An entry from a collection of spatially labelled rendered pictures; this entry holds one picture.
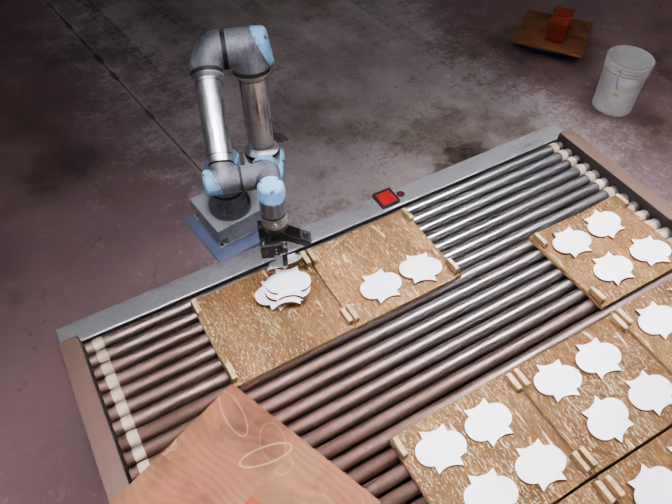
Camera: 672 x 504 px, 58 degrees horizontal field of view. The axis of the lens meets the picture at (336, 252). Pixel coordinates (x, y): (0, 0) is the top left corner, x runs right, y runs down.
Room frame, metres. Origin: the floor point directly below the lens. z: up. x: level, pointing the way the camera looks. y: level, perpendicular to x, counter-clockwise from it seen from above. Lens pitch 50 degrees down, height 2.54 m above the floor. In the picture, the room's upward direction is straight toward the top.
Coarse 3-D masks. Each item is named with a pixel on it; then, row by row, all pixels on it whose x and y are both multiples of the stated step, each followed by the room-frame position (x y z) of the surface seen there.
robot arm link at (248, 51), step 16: (224, 32) 1.62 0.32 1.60; (240, 32) 1.62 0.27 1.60; (256, 32) 1.62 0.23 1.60; (224, 48) 1.57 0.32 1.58; (240, 48) 1.58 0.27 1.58; (256, 48) 1.59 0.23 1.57; (224, 64) 1.56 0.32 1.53; (240, 64) 1.57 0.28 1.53; (256, 64) 1.58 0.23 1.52; (272, 64) 1.61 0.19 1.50; (240, 80) 1.59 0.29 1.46; (256, 80) 1.58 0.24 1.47; (256, 96) 1.57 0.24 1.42; (256, 112) 1.57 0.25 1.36; (256, 128) 1.56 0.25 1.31; (256, 144) 1.55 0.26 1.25; (272, 144) 1.57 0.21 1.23
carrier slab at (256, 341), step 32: (224, 288) 1.20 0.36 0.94; (256, 288) 1.20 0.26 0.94; (320, 288) 1.20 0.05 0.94; (224, 320) 1.07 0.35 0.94; (256, 320) 1.07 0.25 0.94; (288, 320) 1.07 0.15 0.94; (320, 320) 1.07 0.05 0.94; (224, 352) 0.96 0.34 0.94; (256, 352) 0.96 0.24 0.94; (288, 352) 0.96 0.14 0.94
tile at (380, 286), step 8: (368, 280) 1.22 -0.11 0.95; (376, 280) 1.22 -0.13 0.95; (384, 280) 1.22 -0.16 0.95; (392, 280) 1.22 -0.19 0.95; (400, 280) 1.22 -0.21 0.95; (360, 288) 1.19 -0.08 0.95; (368, 288) 1.19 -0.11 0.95; (376, 288) 1.19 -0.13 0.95; (384, 288) 1.19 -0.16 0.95; (392, 288) 1.19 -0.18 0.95; (368, 296) 1.16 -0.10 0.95; (376, 296) 1.16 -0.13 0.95; (384, 296) 1.16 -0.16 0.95; (392, 296) 1.16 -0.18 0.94; (400, 296) 1.16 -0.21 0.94
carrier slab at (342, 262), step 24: (336, 240) 1.41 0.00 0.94; (360, 240) 1.41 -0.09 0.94; (384, 240) 1.41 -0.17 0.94; (408, 240) 1.41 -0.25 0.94; (312, 264) 1.30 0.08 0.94; (336, 264) 1.30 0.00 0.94; (360, 264) 1.30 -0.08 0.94; (384, 264) 1.30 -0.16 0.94; (336, 288) 1.20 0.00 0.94; (408, 288) 1.20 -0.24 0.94; (432, 288) 1.20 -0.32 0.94; (360, 312) 1.10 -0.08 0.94; (384, 312) 1.10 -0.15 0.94
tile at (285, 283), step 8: (280, 272) 1.22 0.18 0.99; (288, 272) 1.22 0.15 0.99; (296, 272) 1.22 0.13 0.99; (304, 272) 1.22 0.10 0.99; (272, 280) 1.19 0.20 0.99; (280, 280) 1.19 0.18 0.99; (288, 280) 1.19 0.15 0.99; (296, 280) 1.19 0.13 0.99; (304, 280) 1.19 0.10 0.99; (272, 288) 1.16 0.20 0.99; (280, 288) 1.16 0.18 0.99; (288, 288) 1.16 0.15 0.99; (296, 288) 1.16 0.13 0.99; (304, 288) 1.16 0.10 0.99; (280, 296) 1.13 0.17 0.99; (288, 296) 1.13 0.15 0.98; (296, 296) 1.13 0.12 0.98
